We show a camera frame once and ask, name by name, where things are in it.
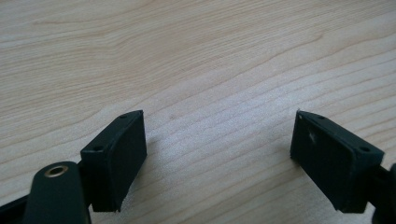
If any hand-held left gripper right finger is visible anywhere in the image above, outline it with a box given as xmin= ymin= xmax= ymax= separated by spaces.
xmin=290 ymin=109 xmax=386 ymax=215

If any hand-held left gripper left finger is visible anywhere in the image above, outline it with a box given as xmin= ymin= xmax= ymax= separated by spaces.
xmin=79 ymin=109 xmax=148 ymax=214

